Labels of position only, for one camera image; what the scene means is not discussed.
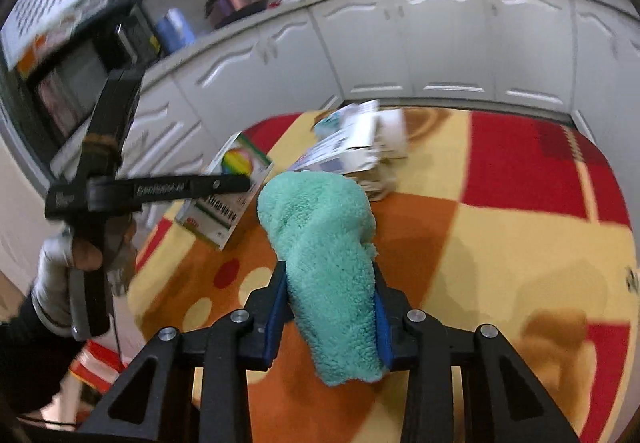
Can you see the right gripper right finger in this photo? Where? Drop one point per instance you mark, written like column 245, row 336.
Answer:
column 503, row 400

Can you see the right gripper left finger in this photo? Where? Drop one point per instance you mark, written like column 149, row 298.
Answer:
column 197, row 381

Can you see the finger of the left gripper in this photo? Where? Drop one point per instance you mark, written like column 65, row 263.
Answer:
column 189, row 186

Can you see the long white green box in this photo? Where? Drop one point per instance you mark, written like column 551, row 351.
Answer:
column 243, row 169

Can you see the green terry cloth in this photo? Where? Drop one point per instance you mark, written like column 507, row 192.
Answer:
column 322, row 227

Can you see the silver blue medicine box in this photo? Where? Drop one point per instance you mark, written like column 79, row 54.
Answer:
column 351, row 149

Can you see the white foam block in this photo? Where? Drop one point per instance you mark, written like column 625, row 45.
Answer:
column 391, row 133

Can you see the beige knitted rag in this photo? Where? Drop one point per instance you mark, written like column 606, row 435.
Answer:
column 378, row 181

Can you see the white gloved left hand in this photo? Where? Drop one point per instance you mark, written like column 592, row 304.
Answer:
column 76, row 282

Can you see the black microwave oven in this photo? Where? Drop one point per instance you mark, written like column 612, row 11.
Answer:
column 64, row 70

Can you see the blue white kettle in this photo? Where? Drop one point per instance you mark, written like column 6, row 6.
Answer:
column 174, row 31

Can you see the red yellow orange blanket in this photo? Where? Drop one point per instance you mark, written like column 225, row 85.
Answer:
column 499, row 219

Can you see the copper rice cooker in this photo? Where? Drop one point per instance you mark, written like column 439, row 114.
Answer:
column 221, row 13

